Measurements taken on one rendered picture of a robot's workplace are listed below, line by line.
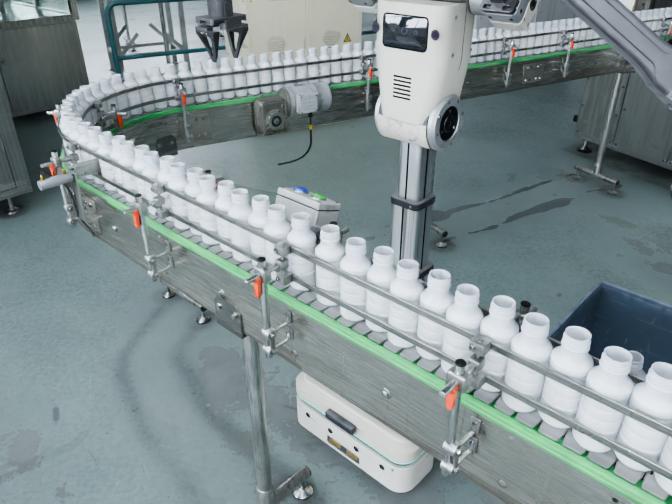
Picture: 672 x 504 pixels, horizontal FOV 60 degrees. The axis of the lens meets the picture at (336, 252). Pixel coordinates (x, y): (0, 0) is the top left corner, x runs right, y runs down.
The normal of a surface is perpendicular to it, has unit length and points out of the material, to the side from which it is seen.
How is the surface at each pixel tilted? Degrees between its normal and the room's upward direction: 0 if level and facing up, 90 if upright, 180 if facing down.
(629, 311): 90
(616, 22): 78
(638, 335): 90
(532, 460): 90
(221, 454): 0
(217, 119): 90
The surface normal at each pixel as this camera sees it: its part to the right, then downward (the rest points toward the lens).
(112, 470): 0.00, -0.87
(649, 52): -0.19, 0.30
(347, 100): 0.49, 0.43
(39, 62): 0.74, 0.33
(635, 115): -0.88, 0.22
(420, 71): -0.68, 0.37
